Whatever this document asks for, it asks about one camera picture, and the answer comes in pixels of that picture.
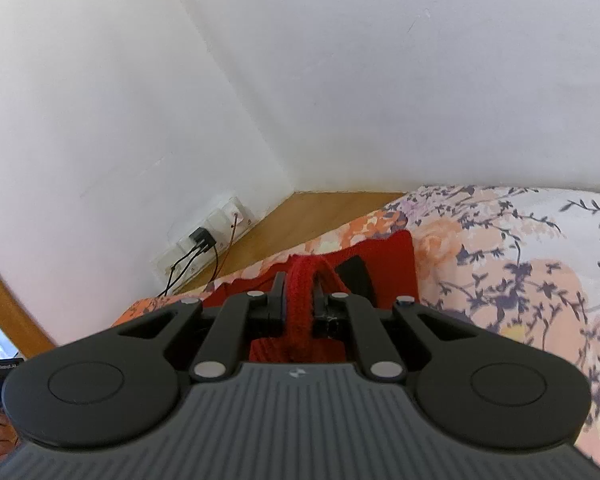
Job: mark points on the orange floral bedsheet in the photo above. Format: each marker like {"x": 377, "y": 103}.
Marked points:
{"x": 522, "y": 262}

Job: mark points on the red knitted garment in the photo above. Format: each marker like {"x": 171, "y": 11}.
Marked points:
{"x": 378, "y": 270}

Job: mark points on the wooden window frame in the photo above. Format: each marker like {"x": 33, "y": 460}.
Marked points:
{"x": 19, "y": 327}

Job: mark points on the wooden bed frame ledge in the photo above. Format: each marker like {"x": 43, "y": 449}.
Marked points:
{"x": 304, "y": 222}

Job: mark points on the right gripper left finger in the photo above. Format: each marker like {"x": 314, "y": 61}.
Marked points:
{"x": 117, "y": 385}

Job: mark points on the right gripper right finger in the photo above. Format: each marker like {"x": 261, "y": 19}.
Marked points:
{"x": 476, "y": 386}

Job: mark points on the person's left hand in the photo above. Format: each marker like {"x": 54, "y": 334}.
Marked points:
{"x": 0, "y": 437}

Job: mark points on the white wall socket panel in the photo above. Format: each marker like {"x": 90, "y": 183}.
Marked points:
{"x": 181, "y": 261}

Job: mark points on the black power adapter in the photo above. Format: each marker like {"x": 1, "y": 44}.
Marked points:
{"x": 202, "y": 239}

